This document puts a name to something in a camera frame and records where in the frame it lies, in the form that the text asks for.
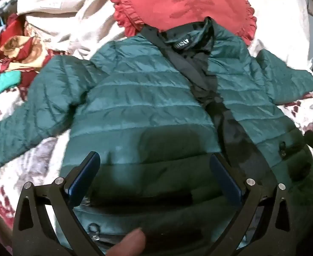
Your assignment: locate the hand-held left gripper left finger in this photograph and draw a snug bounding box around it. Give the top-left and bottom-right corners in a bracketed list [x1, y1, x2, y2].
[12, 151, 105, 256]

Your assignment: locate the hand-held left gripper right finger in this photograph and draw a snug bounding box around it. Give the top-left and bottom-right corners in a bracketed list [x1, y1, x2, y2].
[210, 153, 304, 256]

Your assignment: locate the green puffer jacket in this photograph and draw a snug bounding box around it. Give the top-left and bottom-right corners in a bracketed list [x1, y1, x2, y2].
[0, 16, 313, 256]

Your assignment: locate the person's left hand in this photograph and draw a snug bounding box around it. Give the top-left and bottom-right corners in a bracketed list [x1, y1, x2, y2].
[106, 227, 147, 256]

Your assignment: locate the teal cloth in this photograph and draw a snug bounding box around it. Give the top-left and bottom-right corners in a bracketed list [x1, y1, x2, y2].
[0, 71, 22, 103]

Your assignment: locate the red floral cloth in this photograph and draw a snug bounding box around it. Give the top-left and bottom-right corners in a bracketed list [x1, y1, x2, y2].
[0, 15, 53, 91]

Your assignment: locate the cream quilt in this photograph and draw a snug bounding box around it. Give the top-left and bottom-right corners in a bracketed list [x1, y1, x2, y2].
[0, 0, 313, 67]

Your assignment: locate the red ruffled pillow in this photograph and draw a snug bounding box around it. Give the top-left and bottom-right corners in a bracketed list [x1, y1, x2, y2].
[109, 0, 257, 46]

